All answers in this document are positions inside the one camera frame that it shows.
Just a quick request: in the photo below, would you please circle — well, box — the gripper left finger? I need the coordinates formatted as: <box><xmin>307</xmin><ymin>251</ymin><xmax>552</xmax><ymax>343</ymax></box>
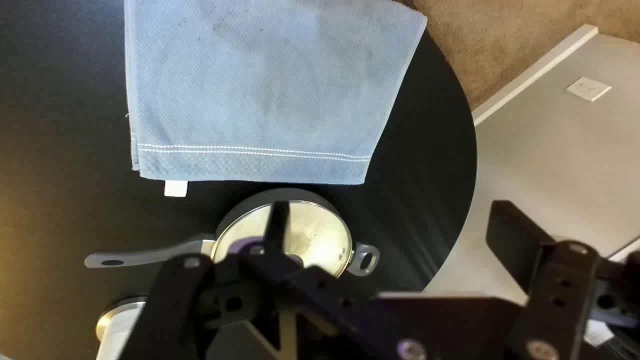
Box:
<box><xmin>119</xmin><ymin>201</ymin><xmax>426</xmax><ymax>360</ymax></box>

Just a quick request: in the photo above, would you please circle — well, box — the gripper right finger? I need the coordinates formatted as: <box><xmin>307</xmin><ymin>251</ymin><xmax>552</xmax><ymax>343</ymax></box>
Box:
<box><xmin>486</xmin><ymin>199</ymin><xmax>640</xmax><ymax>360</ymax></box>

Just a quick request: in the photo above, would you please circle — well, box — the glass lid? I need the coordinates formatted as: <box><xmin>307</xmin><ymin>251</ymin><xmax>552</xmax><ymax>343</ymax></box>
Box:
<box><xmin>212</xmin><ymin>200</ymin><xmax>354</xmax><ymax>279</ymax></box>

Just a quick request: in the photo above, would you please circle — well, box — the blue towel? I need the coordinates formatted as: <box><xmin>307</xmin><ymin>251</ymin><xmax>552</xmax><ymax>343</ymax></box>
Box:
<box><xmin>123</xmin><ymin>0</ymin><xmax>428</xmax><ymax>197</ymax></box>

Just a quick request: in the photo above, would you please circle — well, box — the silver metal cup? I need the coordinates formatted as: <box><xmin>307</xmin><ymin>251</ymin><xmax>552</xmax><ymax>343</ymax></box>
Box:
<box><xmin>95</xmin><ymin>296</ymin><xmax>149</xmax><ymax>360</ymax></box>

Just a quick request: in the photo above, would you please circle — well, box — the grey saucepan with long handle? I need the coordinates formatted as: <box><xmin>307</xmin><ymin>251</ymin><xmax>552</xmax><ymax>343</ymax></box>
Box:
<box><xmin>84</xmin><ymin>187</ymin><xmax>381</xmax><ymax>280</ymax></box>

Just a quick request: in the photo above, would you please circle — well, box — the white wall socket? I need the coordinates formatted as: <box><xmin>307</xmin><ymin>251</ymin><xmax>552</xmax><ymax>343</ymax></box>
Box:
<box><xmin>565</xmin><ymin>76</ymin><xmax>612</xmax><ymax>103</ymax></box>

